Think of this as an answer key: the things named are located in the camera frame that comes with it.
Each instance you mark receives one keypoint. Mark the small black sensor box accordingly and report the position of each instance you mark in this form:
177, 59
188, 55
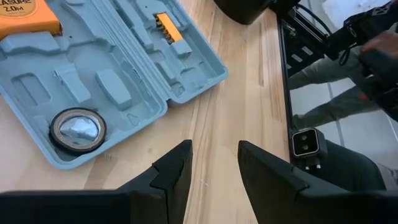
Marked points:
306, 141

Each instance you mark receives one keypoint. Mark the black aluminium table frame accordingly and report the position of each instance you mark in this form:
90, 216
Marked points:
283, 77

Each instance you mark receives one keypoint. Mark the grey-blue plastic tool case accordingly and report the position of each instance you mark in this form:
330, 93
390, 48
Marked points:
93, 56

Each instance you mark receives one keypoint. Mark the person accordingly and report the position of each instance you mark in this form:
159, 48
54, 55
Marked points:
326, 71

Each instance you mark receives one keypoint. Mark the yellow bit holder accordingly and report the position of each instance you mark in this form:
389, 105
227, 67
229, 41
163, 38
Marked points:
169, 26

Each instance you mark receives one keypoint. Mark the small grey socket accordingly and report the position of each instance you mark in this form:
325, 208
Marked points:
53, 133

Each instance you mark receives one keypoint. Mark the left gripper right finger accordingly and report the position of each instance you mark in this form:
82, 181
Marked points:
267, 193

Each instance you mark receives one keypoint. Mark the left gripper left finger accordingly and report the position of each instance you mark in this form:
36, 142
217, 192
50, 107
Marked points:
174, 186

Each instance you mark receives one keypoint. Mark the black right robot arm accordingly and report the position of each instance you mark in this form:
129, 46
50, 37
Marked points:
242, 11

